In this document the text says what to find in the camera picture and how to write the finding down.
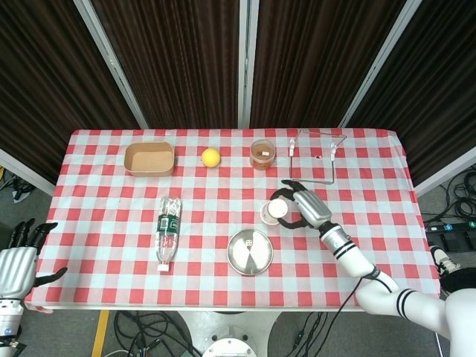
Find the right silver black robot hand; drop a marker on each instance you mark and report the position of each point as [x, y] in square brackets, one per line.
[314, 208]

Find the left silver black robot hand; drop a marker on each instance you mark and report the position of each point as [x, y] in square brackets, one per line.
[16, 271]

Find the white paper cup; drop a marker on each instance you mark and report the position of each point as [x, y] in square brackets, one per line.
[276, 210]

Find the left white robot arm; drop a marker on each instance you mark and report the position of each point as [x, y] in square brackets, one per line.
[9, 320]

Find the clear plastic water bottle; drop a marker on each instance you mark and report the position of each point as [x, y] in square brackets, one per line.
[168, 230]

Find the clear jar with orange contents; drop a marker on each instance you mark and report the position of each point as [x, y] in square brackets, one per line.
[263, 156]

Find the round stainless steel plate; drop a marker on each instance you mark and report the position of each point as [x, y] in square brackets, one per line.
[256, 260]

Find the red white checkered tablecloth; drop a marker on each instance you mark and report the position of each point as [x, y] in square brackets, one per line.
[208, 208]

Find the yellow ball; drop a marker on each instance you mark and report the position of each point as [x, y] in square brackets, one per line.
[211, 158]

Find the white sneaker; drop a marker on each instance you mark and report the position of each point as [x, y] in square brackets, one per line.
[444, 260]

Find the dark brown partition screen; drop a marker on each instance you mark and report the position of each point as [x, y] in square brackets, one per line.
[44, 93]
[316, 67]
[427, 93]
[178, 67]

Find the brown paper food box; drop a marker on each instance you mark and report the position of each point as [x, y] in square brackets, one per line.
[148, 161]

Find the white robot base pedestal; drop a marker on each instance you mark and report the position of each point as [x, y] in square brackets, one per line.
[228, 334]

